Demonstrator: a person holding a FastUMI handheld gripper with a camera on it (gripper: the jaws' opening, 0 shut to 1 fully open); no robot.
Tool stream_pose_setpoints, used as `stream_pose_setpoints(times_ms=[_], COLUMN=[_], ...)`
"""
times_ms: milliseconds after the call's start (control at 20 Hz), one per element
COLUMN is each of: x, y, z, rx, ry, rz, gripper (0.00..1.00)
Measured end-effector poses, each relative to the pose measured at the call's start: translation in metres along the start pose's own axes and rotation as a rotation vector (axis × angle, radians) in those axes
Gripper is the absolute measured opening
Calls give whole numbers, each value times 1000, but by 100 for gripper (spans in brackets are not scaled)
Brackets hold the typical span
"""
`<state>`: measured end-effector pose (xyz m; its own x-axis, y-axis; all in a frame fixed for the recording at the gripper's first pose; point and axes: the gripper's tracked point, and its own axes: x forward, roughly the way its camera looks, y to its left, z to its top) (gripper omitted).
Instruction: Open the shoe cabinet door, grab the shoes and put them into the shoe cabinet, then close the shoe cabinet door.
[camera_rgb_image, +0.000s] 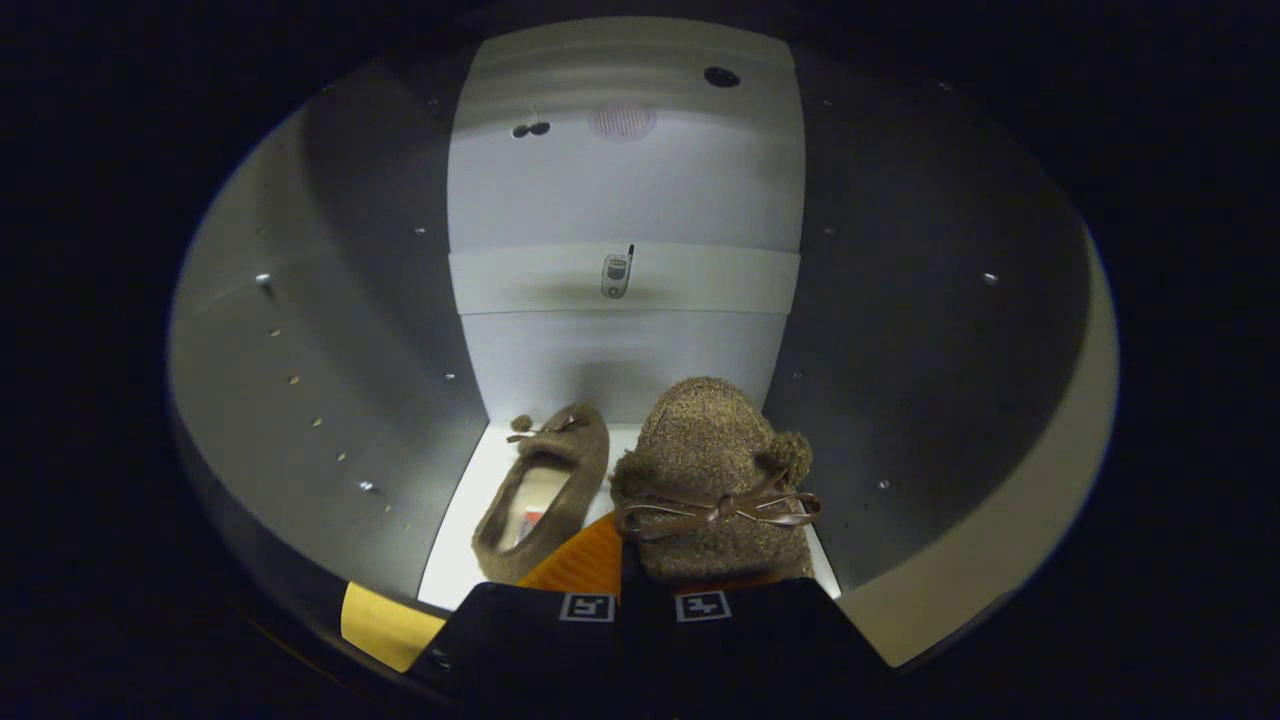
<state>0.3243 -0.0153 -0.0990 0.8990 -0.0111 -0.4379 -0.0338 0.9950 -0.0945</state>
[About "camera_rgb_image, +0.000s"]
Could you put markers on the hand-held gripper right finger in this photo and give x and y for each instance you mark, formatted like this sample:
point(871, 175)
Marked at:
point(760, 640)

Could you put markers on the brown fuzzy slipper shoe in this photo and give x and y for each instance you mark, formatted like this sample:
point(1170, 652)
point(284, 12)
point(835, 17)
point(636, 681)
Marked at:
point(700, 430)
point(575, 450)

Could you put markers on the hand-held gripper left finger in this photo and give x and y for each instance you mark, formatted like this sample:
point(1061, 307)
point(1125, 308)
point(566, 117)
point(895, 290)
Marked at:
point(540, 640)

